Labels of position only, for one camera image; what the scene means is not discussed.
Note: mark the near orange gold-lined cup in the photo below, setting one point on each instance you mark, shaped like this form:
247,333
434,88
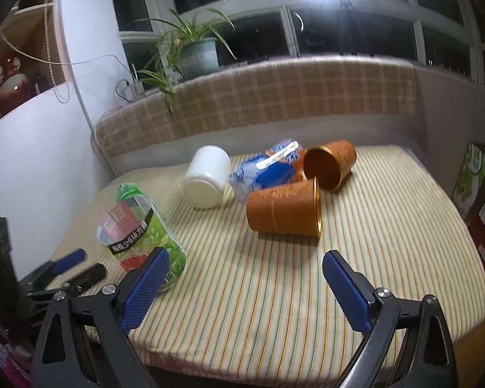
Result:
290,209

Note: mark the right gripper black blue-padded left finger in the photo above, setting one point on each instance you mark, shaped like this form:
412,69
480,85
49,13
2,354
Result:
83,341

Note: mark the far orange gold-lined cup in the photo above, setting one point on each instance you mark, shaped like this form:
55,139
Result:
330,163

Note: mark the beige plaid sofa backrest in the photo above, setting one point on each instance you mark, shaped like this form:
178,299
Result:
262,93

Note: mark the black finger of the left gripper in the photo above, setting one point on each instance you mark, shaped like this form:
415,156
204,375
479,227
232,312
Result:
86,279

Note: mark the green printed box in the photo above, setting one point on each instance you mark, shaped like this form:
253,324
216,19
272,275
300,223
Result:
469,191

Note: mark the striped yellow tablecloth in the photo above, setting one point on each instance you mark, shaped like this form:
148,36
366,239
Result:
257,309

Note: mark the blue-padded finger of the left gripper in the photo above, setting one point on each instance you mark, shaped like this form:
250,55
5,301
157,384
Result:
45,273

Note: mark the red white ornament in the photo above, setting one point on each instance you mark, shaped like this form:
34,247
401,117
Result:
14,85

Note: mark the potted spider plant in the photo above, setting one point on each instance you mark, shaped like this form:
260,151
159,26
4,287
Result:
185,51

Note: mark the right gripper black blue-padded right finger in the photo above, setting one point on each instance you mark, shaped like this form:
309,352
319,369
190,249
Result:
426,357

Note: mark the white plastic cup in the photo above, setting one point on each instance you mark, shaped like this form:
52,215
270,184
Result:
204,181

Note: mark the orange gold-lined cup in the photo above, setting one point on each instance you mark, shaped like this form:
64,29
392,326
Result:
290,209
330,163

